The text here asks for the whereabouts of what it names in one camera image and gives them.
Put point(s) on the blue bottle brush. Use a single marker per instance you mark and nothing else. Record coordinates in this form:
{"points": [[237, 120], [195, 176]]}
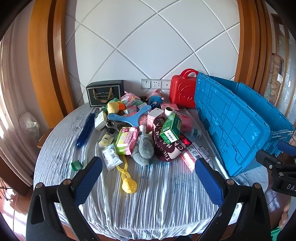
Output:
{"points": [[85, 129]]}

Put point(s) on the grey plush toy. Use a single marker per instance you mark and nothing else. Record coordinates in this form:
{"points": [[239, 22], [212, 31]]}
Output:
{"points": [[143, 148]]}

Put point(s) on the grey cloth covered desktop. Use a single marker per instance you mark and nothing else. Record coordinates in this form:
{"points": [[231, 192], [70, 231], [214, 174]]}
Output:
{"points": [[161, 197]]}

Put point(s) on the pink plush toy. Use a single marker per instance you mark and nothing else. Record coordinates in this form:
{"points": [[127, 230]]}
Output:
{"points": [[154, 92]]}

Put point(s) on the clear plastic bag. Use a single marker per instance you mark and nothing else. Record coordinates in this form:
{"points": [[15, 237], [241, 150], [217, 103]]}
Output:
{"points": [[29, 125]]}

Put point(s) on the black gift box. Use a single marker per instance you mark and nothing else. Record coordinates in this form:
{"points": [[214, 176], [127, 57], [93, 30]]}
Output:
{"points": [[104, 93]]}

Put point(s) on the light curtain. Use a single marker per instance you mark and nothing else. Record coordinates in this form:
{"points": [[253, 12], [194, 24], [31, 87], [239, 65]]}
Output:
{"points": [[13, 104]]}

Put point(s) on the blue plush toy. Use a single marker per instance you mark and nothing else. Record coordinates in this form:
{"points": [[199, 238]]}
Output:
{"points": [[155, 99]]}

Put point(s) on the white cardboard box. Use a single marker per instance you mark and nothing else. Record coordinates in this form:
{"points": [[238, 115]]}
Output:
{"points": [[100, 120]]}

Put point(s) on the blue plastic crate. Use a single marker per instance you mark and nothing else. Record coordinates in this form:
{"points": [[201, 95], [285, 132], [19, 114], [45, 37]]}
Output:
{"points": [[231, 120]]}

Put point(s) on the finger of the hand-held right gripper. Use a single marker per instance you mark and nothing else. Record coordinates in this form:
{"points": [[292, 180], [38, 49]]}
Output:
{"points": [[268, 160], [286, 147]]}

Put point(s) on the wooden wall frame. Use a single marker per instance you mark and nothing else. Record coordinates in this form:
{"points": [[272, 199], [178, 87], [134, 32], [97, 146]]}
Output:
{"points": [[252, 46], [46, 69]]}

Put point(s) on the blue plastic hanger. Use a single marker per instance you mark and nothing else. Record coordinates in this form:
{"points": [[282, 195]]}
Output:
{"points": [[131, 119]]}

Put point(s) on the red plastic toy suitcase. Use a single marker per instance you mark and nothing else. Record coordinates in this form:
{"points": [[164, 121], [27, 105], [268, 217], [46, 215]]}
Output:
{"points": [[181, 92]]}

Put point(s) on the yellow duck plush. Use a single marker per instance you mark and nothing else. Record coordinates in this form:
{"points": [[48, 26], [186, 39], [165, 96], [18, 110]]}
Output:
{"points": [[113, 107]]}

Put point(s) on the white sachet packet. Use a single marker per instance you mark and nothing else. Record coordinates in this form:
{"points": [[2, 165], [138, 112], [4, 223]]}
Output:
{"points": [[111, 157]]}

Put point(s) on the pink box with white top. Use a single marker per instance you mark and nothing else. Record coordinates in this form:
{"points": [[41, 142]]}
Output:
{"points": [[152, 120]]}

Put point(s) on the pink packet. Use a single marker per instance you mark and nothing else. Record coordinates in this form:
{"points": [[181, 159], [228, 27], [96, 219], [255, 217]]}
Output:
{"points": [[185, 122], [172, 106]]}

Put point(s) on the pink packet strip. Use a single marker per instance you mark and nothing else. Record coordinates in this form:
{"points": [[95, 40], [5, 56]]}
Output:
{"points": [[190, 160]]}

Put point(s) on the green cardboard box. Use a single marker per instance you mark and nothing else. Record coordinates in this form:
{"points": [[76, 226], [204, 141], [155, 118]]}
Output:
{"points": [[171, 128]]}

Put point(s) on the black silver tool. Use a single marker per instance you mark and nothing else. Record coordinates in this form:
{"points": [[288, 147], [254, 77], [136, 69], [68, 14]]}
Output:
{"points": [[113, 126]]}

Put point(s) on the green pink wet wipes pack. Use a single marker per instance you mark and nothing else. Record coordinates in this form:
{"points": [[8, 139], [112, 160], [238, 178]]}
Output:
{"points": [[126, 141]]}

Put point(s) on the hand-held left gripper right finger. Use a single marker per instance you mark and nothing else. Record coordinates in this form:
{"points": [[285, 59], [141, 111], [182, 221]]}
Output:
{"points": [[208, 183]]}

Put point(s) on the pink tissue pack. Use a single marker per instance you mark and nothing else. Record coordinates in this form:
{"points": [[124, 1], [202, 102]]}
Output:
{"points": [[128, 98]]}

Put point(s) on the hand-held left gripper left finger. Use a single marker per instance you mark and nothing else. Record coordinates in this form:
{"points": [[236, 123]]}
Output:
{"points": [[89, 183]]}

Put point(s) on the maroon knitted beanie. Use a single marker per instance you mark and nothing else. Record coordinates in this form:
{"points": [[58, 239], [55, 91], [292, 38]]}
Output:
{"points": [[168, 150]]}

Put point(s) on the person's right hand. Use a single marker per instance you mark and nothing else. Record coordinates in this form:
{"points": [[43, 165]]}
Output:
{"points": [[284, 220]]}

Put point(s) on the pale yellow packet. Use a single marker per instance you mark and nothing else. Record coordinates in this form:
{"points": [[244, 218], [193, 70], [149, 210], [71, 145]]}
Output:
{"points": [[106, 140]]}

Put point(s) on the small bottle with teal label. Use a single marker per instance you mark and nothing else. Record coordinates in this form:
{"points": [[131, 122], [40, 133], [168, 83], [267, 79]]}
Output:
{"points": [[196, 133]]}

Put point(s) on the white paper roll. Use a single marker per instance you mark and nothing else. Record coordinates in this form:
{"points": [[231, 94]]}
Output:
{"points": [[168, 112]]}

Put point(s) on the small green jar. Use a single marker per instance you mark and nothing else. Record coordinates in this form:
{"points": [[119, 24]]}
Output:
{"points": [[76, 166]]}

